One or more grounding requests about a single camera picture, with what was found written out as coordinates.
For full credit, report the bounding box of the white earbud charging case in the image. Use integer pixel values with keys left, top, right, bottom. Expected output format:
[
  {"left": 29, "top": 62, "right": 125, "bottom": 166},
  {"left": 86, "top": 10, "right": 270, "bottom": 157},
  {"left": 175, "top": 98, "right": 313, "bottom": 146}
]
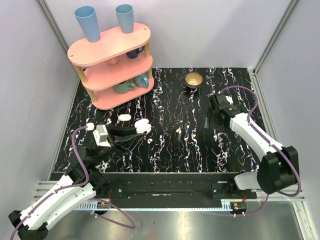
[{"left": 134, "top": 118, "right": 152, "bottom": 134}]

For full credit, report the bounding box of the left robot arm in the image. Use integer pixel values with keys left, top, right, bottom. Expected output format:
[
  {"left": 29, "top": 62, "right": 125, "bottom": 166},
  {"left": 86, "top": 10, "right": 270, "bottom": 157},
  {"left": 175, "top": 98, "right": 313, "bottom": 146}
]
[{"left": 8, "top": 119, "right": 152, "bottom": 240}]

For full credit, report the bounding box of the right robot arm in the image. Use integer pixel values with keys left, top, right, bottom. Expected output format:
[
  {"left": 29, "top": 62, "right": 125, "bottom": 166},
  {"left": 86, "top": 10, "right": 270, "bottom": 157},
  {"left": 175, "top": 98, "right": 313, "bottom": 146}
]
[{"left": 205, "top": 93, "right": 301, "bottom": 199}]

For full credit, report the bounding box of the closed white oval case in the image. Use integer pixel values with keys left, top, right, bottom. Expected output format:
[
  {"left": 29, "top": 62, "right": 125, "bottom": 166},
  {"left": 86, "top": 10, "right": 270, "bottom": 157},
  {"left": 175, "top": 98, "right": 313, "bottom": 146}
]
[{"left": 118, "top": 114, "right": 132, "bottom": 122}]

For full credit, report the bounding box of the gold patterned bowl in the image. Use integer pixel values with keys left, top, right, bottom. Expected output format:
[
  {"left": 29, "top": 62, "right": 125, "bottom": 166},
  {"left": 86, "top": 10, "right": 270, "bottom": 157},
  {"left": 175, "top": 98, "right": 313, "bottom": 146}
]
[{"left": 184, "top": 72, "right": 203, "bottom": 89}]

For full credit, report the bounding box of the teal ceramic mug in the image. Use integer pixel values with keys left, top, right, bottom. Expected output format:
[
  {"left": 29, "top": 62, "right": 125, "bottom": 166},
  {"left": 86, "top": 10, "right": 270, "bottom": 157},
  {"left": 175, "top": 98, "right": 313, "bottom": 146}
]
[{"left": 113, "top": 80, "right": 136, "bottom": 94}]

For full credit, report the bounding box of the light blue butterfly mug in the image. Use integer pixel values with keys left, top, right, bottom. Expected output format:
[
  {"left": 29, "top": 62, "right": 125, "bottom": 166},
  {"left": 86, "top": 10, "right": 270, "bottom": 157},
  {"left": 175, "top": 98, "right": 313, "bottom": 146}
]
[{"left": 134, "top": 73, "right": 149, "bottom": 88}]

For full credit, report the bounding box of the pink three-tier shelf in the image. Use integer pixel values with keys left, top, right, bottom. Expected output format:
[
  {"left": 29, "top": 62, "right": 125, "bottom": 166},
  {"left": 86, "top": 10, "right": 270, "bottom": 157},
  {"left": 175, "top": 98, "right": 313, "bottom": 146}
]
[{"left": 67, "top": 22, "right": 154, "bottom": 110}]

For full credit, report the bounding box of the pink cup on shelf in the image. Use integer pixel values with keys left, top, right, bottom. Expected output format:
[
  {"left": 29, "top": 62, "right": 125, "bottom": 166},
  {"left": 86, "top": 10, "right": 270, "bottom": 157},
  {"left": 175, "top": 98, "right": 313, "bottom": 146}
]
[{"left": 107, "top": 56, "right": 119, "bottom": 65}]

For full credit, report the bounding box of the dark blue mug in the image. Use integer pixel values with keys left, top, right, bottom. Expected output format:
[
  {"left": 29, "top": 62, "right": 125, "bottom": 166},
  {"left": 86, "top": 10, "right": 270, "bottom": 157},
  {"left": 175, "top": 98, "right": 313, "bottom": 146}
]
[{"left": 126, "top": 46, "right": 144, "bottom": 59}]

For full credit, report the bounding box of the right blue plastic cup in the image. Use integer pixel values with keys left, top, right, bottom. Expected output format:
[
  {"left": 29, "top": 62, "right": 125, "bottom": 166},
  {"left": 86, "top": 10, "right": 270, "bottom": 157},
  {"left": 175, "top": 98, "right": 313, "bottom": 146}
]
[{"left": 115, "top": 4, "right": 134, "bottom": 34}]

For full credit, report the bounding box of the blue plastic cup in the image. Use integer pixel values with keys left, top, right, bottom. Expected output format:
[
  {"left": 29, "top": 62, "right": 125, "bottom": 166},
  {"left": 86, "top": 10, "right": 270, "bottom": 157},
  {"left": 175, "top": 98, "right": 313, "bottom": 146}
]
[
  {"left": 115, "top": 4, "right": 134, "bottom": 34},
  {"left": 74, "top": 5, "right": 101, "bottom": 43}
]

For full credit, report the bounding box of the left blue plastic cup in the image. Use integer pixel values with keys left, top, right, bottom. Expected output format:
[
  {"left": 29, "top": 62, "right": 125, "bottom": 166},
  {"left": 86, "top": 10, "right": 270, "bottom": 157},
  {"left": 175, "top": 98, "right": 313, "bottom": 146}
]
[{"left": 74, "top": 5, "right": 101, "bottom": 43}]

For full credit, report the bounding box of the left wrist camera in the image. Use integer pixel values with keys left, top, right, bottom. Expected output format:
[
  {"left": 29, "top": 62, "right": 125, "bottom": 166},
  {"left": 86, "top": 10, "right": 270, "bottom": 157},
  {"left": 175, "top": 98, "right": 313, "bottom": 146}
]
[{"left": 93, "top": 124, "right": 111, "bottom": 147}]

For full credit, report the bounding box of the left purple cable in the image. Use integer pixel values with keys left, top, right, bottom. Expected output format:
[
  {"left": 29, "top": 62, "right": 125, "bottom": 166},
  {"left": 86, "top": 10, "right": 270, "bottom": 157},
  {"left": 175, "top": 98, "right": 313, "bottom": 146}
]
[{"left": 9, "top": 124, "right": 137, "bottom": 240}]

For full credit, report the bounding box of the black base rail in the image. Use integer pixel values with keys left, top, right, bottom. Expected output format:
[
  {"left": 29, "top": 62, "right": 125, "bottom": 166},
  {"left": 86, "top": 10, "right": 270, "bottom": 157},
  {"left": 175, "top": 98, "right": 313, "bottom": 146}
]
[{"left": 97, "top": 172, "right": 257, "bottom": 200}]

